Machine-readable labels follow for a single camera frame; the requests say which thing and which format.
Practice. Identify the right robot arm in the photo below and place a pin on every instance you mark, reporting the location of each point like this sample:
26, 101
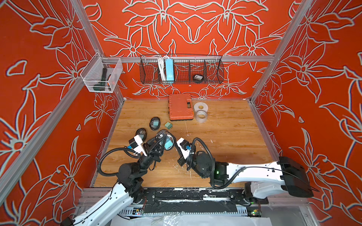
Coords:
261, 180

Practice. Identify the black wire wall basket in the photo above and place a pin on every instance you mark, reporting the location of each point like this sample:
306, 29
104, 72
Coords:
154, 71

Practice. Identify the clear packing tape roll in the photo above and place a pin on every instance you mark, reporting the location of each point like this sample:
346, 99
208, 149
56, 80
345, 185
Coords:
201, 116

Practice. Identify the aluminium horizontal back rail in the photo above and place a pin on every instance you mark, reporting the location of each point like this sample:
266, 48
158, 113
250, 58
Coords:
227, 59

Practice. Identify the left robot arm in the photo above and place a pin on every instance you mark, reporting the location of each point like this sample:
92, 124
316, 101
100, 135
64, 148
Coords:
127, 189

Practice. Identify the green charger plug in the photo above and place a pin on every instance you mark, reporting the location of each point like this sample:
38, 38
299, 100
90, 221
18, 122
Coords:
168, 125
168, 144

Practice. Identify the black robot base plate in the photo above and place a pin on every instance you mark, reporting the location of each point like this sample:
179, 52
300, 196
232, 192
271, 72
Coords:
159, 201

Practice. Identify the orange plastic tool case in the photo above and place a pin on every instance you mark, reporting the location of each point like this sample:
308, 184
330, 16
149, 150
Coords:
180, 107

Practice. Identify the black round zip pouch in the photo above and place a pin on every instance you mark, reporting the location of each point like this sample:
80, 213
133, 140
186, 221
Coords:
142, 133

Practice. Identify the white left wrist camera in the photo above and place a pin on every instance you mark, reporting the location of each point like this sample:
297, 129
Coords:
136, 145

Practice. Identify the aluminium frame post right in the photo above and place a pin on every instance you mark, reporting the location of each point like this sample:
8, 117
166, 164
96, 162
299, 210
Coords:
295, 22

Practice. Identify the green screwdriver in box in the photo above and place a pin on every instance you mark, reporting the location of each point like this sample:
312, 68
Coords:
101, 85

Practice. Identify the clear acrylic wall box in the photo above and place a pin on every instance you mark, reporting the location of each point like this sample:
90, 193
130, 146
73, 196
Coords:
92, 73

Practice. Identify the white tape roll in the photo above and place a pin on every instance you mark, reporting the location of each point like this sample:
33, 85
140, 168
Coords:
200, 106

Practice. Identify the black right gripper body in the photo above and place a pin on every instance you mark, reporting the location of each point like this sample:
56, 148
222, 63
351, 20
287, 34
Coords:
190, 162

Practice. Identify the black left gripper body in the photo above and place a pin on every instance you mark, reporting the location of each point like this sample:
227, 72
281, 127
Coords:
153, 157

